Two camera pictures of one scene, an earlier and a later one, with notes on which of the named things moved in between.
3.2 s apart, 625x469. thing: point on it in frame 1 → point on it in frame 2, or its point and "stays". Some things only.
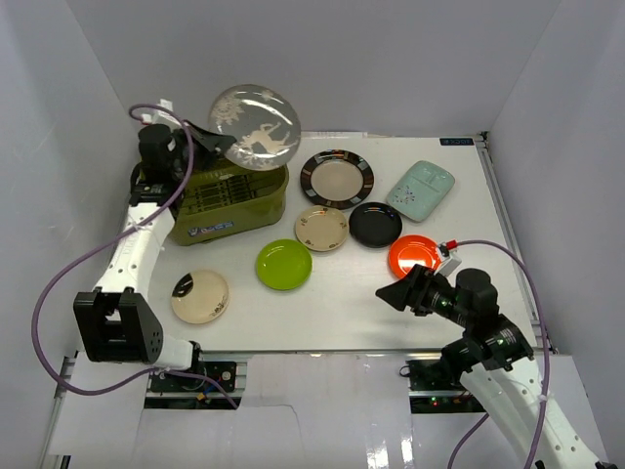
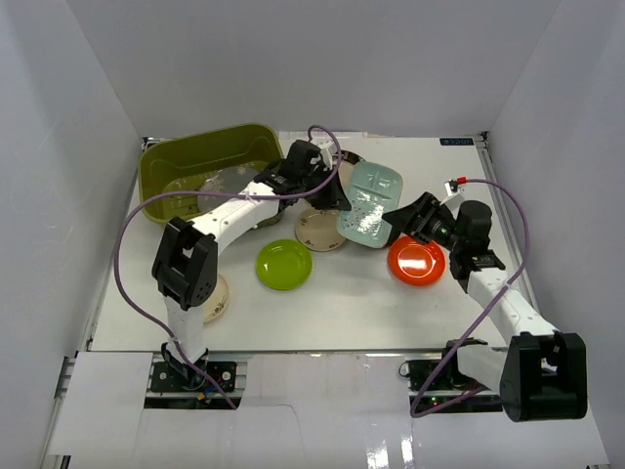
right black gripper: (412, 289) → (407, 221)
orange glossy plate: (411, 250) stays
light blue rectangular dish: (421, 191) → (372, 191)
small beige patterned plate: (322, 229) stays
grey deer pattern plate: (266, 127) → (230, 180)
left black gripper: (196, 142) → (330, 191)
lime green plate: (283, 265) stays
